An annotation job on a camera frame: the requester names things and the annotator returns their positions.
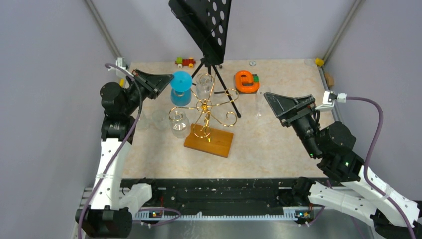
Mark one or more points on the blue plastic wine glass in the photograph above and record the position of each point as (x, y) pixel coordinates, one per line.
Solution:
(181, 88)

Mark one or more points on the black music stand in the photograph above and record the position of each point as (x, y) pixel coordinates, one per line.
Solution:
(206, 21)

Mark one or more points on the gold wire glass rack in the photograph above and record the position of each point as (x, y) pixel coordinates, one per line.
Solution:
(204, 106)

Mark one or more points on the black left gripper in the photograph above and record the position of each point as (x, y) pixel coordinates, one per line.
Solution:
(154, 83)

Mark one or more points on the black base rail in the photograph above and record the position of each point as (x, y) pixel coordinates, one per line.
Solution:
(222, 197)

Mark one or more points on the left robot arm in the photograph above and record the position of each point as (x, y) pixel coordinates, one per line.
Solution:
(107, 213)

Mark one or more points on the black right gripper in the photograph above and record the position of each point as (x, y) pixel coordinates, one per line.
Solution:
(282, 104)

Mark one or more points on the clear wine glass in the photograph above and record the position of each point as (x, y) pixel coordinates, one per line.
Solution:
(143, 122)
(160, 119)
(179, 123)
(204, 83)
(260, 100)

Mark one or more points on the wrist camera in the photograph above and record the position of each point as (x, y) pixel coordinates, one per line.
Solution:
(121, 62)
(329, 100)

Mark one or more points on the yellow corner clamp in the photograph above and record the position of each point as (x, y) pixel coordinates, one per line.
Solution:
(319, 62)

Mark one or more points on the colourful toy train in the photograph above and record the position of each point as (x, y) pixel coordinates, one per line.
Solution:
(182, 62)

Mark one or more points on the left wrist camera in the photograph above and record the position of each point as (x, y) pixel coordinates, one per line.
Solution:
(121, 62)

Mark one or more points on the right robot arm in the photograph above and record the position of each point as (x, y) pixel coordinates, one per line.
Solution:
(376, 203)

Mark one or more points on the orange tape dispenser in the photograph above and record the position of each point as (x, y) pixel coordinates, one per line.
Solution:
(246, 82)

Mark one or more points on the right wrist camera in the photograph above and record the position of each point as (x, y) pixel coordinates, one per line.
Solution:
(329, 100)

